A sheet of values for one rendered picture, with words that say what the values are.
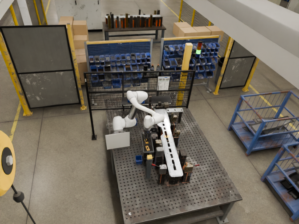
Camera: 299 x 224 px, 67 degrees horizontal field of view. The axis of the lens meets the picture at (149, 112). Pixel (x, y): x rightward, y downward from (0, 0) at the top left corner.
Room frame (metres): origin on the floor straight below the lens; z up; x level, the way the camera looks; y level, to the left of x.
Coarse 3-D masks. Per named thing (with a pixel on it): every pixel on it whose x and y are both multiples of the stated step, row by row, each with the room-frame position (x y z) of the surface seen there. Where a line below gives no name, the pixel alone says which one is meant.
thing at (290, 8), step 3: (291, 0) 11.97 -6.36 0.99; (294, 0) 11.82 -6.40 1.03; (297, 0) 11.65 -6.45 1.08; (288, 3) 12.08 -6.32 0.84; (291, 3) 11.90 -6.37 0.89; (294, 3) 11.76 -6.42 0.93; (297, 3) 11.61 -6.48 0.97; (288, 6) 12.00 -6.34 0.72; (291, 6) 11.83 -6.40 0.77; (294, 6) 11.68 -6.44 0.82; (297, 6) 11.62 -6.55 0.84; (288, 9) 11.93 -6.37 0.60; (291, 9) 11.76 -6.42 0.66; (294, 9) 11.61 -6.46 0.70; (297, 9) 11.64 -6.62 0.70; (297, 12) 11.66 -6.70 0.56
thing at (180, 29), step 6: (174, 24) 6.50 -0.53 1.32; (180, 24) 6.44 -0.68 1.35; (186, 24) 6.48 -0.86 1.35; (174, 30) 6.46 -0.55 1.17; (180, 30) 6.10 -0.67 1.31; (186, 30) 6.03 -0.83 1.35; (192, 30) 6.06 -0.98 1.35; (198, 30) 6.09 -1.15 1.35; (204, 30) 6.12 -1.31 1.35; (210, 30) 6.17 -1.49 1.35; (216, 30) 6.19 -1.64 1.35; (180, 36) 6.05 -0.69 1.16; (186, 36) 5.86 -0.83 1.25; (222, 36) 6.22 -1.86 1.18
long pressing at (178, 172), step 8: (160, 112) 2.99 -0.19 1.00; (168, 120) 2.80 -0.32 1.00; (168, 128) 2.61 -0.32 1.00; (168, 152) 2.12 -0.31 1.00; (176, 152) 2.13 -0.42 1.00; (168, 160) 1.97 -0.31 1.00; (176, 160) 1.98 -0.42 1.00; (168, 168) 1.84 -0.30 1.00; (176, 168) 1.85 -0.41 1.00; (176, 176) 1.73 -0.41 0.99
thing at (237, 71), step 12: (228, 48) 5.13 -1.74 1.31; (240, 48) 5.24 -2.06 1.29; (228, 60) 5.16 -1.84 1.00; (240, 60) 5.29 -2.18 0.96; (252, 60) 5.39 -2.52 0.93; (228, 72) 5.21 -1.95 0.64; (240, 72) 5.34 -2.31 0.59; (252, 72) 5.40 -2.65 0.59; (228, 84) 5.25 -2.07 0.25; (240, 84) 5.39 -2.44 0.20
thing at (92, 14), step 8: (56, 0) 8.55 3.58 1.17; (64, 0) 8.63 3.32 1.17; (72, 0) 8.71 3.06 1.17; (80, 0) 8.79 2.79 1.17; (88, 0) 8.87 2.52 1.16; (96, 0) 8.95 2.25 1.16; (56, 8) 8.54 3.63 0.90; (64, 8) 8.61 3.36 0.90; (72, 8) 8.69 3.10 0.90; (80, 8) 8.78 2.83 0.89; (88, 8) 8.86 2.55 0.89; (96, 8) 8.94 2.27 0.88; (80, 16) 8.77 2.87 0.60; (88, 16) 8.85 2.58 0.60; (96, 16) 8.94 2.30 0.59; (88, 24) 8.84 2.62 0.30; (96, 24) 8.93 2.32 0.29
